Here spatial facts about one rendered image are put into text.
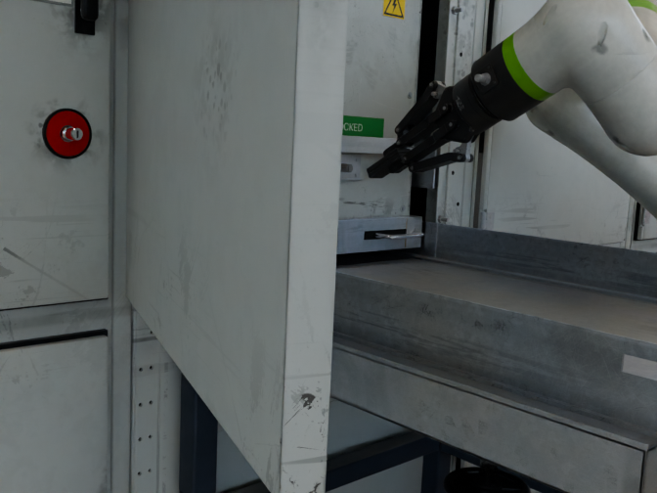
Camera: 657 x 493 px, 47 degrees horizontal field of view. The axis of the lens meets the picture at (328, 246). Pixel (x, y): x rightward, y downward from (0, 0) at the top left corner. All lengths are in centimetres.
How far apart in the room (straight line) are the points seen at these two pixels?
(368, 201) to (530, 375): 74
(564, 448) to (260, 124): 34
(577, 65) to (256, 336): 57
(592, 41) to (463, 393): 44
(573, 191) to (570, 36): 90
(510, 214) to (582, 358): 97
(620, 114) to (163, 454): 75
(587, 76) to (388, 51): 52
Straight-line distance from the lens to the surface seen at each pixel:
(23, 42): 94
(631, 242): 212
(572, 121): 139
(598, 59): 92
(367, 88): 133
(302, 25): 42
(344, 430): 135
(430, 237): 144
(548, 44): 93
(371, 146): 128
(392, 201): 139
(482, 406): 66
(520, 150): 159
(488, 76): 97
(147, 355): 107
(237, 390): 53
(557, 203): 174
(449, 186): 145
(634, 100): 94
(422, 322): 73
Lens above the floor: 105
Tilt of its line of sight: 8 degrees down
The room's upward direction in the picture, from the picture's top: 3 degrees clockwise
